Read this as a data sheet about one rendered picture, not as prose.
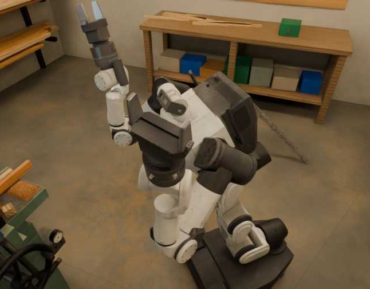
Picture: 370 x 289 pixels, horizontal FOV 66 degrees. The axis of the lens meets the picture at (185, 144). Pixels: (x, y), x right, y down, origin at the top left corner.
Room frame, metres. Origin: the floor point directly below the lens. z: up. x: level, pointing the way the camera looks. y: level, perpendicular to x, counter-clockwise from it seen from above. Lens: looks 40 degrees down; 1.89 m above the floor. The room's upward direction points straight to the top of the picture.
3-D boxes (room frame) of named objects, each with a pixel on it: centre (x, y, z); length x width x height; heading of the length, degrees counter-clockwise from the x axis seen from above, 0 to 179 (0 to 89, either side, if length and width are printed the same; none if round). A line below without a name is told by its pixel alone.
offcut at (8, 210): (0.73, 0.73, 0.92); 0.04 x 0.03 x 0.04; 135
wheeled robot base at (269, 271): (0.96, -0.35, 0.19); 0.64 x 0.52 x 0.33; 114
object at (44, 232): (0.81, 0.69, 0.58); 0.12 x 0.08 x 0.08; 67
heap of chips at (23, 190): (0.86, 0.73, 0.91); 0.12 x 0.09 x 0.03; 67
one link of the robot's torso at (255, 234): (0.97, -0.38, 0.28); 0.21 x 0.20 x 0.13; 114
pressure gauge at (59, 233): (0.78, 0.63, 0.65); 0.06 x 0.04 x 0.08; 157
